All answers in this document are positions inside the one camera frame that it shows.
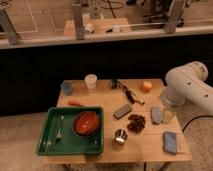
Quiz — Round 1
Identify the white plastic cup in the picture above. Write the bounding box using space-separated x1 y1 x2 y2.
84 74 97 90

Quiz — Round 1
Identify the wooden table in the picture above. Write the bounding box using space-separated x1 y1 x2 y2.
43 79 192 164

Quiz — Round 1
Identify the red-brown bowl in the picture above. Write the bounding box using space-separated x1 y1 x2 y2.
73 111 100 136

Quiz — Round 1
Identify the bunch of dark grapes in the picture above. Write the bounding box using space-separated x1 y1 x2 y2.
127 114 146 133

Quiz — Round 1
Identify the green plastic tray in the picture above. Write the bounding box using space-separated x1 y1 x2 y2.
36 106 104 156

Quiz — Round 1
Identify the black handled tool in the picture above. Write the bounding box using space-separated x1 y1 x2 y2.
111 79 145 105

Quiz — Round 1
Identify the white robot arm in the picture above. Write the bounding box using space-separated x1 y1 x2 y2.
160 61 213 124

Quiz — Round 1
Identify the orange carrot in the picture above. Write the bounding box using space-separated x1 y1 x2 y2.
67 100 83 106

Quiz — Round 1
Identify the grey rectangular block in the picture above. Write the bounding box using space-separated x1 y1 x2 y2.
113 104 132 119

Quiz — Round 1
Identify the blue folded cloth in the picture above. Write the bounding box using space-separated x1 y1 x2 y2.
163 132 177 154

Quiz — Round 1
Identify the metal knife in tray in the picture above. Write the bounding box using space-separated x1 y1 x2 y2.
45 119 56 151

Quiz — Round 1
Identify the black cable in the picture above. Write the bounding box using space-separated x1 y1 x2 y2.
181 115 213 133

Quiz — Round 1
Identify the small steel cup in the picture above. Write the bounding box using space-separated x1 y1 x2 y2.
114 129 128 145

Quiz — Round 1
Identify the blue plastic cup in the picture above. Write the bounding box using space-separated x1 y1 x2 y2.
61 82 73 96

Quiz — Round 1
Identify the orange fruit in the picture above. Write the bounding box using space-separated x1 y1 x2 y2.
140 81 153 93

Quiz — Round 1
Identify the metal fork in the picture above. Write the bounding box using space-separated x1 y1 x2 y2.
56 115 64 143

